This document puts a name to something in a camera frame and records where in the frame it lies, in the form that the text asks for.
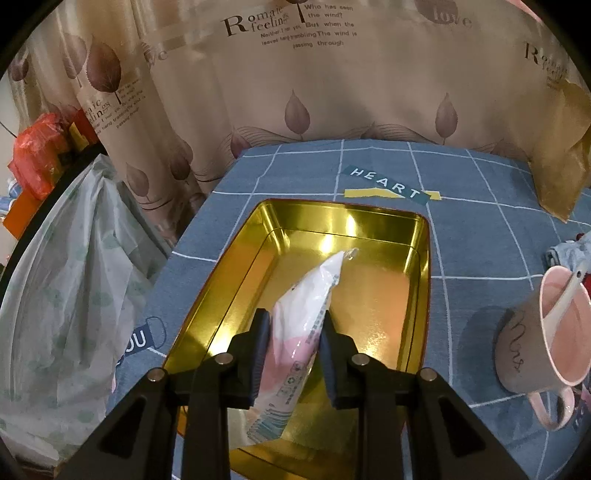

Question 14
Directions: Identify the white spoon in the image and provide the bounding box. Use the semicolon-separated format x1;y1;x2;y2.
544;259;589;344

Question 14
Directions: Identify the light blue fluffy sock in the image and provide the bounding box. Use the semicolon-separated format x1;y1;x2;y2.
544;232;591;272

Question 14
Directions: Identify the blue checked tablecloth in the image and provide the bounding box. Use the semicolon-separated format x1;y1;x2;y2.
113;139;590;479

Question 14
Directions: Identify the light green plastic bag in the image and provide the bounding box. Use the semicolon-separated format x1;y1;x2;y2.
1;155;170;468

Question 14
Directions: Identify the pink white wipes pack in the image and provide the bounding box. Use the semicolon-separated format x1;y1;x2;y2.
228;248;358;449

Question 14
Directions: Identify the pink ceramic mug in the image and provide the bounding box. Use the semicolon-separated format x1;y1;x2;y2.
494;266;590;431

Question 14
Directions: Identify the kraft paper snack bag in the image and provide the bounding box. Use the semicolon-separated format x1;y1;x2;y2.
530;79;590;222

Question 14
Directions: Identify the gold red tin box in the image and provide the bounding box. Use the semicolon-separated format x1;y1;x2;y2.
165;199;431;479

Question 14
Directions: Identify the red plastic bag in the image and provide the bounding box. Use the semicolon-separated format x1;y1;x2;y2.
8;109;99;201

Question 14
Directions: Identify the beige leaf print curtain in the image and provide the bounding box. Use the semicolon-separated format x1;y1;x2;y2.
1;1;590;243

